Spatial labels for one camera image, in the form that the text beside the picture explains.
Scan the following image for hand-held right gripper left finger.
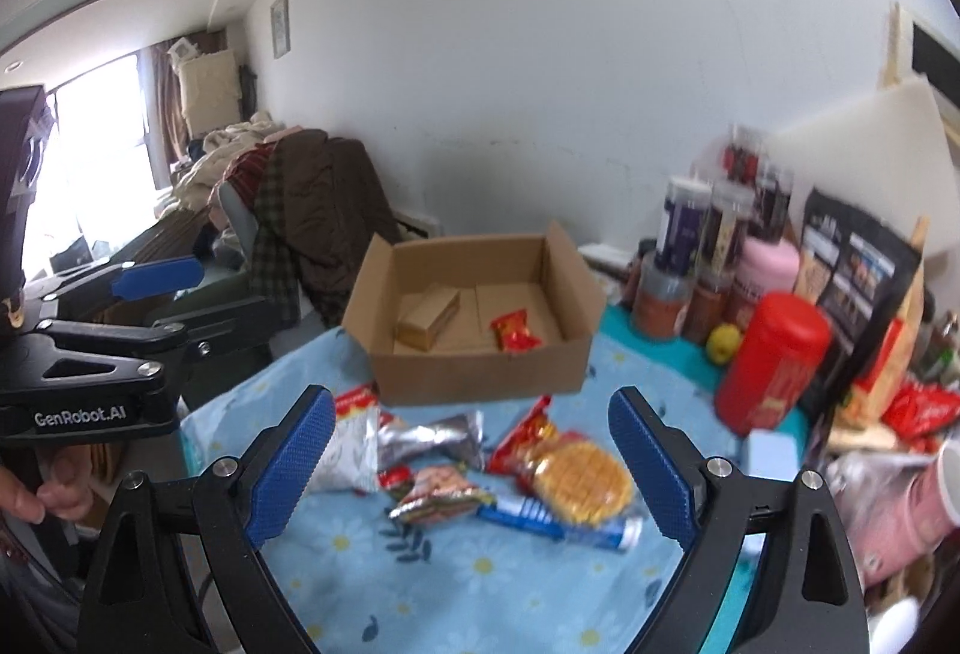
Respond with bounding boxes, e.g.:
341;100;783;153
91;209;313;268
79;384;336;654

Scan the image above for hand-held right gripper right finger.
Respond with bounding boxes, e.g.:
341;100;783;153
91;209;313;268
607;386;871;654

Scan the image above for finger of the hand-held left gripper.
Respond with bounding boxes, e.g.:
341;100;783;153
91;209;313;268
22;255;205;325
34;296;275;400

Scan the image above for waffle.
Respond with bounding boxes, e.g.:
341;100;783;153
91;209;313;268
525;430;637;526

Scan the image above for red and white snack packet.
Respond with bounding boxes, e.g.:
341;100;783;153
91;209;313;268
334;386;381;416

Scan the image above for blue tablet tube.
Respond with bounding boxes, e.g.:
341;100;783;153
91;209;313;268
476;495;646;554

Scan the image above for silver foil snack packet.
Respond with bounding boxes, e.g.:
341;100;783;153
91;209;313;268
375;410;487;473

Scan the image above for red and green snack packet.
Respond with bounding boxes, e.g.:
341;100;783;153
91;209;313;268
379;463;496;526

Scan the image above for cardboard box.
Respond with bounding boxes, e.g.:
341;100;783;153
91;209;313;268
341;220;607;409

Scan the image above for person's left hand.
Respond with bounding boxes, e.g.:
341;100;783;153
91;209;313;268
0;453;97;526

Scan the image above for dark wooden desk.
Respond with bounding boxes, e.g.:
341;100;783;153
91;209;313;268
52;204;218;280

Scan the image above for plaid cloth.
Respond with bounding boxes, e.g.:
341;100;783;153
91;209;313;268
247;159;305;329

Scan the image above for grey chair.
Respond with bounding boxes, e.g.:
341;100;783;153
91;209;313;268
217;181;260;272

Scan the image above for white and blue box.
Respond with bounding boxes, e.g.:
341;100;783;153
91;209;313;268
742;429;807;482

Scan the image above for yellow-green fruit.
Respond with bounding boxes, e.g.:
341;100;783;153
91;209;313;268
706;324;743;366

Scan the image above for pile of light clothes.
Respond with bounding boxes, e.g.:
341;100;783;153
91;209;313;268
169;112;301;212

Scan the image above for window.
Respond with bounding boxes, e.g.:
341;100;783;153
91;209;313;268
22;54;155;280

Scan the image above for grey-lidded orange spice jar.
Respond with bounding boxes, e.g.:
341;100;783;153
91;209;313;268
632;264;695;340

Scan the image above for red canister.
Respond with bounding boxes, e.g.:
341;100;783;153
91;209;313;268
714;292;833;437

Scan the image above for brown jacket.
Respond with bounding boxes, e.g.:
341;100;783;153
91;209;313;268
259;129;406;325

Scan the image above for brown curtain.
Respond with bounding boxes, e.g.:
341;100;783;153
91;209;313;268
139;43;188;190

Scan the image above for red label spice jar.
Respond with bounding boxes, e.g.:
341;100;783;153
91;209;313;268
727;279;762;332

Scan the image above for floral patterned pack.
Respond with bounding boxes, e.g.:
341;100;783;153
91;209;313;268
592;268;638;306

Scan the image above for small red snack packet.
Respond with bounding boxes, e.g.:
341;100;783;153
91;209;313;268
490;310;544;353

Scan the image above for small brown carton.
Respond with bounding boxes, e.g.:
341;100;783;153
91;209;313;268
395;285;462;353

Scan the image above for blue floral tablecloth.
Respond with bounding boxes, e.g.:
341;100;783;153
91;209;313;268
180;305;811;654

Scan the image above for white flat box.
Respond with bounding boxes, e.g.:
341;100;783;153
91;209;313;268
583;241;638;272

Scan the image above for pink bottle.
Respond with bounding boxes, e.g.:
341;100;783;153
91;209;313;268
731;238;802;332

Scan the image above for clear jar with purple label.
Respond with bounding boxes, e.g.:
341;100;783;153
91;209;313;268
655;175;712;276

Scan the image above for clear jar of grains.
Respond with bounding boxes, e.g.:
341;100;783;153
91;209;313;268
701;180;755;272

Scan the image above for orange snack package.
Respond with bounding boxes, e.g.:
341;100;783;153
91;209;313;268
851;316;927;415

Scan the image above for pink cup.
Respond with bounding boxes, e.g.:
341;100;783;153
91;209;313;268
862;436;960;595

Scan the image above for red snack bag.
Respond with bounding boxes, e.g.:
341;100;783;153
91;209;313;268
885;380;960;456

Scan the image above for clear jar with dark label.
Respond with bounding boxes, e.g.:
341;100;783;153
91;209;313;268
754;165;794;242

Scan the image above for black snack pouch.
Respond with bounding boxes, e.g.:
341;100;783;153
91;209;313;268
795;187;925;400

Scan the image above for clear jar with red contents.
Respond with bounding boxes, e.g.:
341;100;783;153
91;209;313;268
724;125;766;182

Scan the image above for white foam board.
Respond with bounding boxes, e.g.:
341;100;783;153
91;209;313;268
765;76;950;227

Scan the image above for wooden framed blackboard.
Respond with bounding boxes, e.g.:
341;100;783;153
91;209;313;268
881;1;960;100

